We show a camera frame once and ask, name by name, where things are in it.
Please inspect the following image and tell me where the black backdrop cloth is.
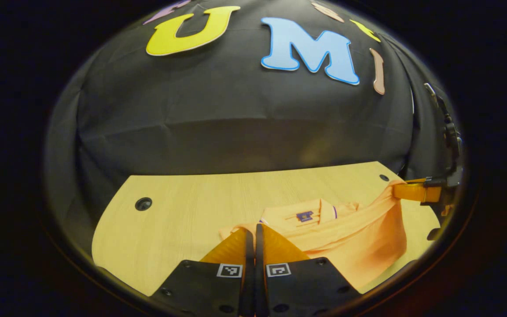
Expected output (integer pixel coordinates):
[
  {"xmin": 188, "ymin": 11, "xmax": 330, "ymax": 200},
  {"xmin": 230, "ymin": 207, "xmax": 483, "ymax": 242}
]
[{"xmin": 44, "ymin": 0, "xmax": 461, "ymax": 260}]

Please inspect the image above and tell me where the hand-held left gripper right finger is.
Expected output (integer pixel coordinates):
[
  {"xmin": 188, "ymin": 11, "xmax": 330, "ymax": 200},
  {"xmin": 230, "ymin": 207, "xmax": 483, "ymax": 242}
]
[{"xmin": 255, "ymin": 223, "xmax": 363, "ymax": 317}]

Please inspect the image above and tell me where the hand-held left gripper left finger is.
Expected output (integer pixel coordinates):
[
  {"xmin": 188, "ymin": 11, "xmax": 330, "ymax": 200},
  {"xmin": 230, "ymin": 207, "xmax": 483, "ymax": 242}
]
[{"xmin": 149, "ymin": 224, "xmax": 255, "ymax": 317}]

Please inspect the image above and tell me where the orange T-shirt with striped collar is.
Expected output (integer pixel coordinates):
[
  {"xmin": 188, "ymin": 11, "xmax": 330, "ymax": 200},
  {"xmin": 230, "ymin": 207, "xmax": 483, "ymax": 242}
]
[{"xmin": 218, "ymin": 180, "xmax": 408, "ymax": 291}]

